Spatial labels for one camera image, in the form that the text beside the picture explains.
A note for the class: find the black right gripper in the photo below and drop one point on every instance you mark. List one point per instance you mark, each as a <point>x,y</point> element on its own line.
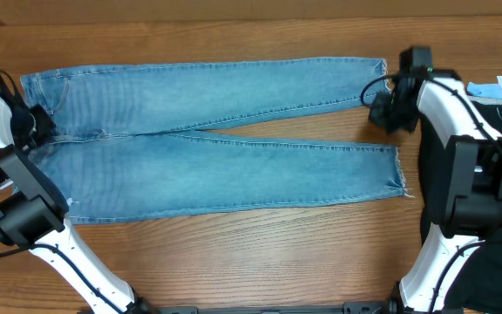
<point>387,113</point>

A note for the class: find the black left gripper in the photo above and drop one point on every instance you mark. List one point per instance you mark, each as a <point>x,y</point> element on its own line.
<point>46,125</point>

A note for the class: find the light blue denim jeans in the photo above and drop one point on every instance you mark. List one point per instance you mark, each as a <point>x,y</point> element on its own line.
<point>138,142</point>

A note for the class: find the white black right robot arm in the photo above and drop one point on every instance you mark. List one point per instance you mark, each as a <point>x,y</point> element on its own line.
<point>442,101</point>

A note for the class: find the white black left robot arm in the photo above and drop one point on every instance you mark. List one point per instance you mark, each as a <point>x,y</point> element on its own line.
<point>34,213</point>

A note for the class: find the light blue cloth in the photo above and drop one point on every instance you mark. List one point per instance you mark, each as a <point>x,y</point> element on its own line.
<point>497,88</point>

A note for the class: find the black garment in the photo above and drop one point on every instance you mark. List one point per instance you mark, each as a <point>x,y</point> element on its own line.
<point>462,188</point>

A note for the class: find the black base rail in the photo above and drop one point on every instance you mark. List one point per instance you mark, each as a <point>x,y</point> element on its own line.
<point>357,307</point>

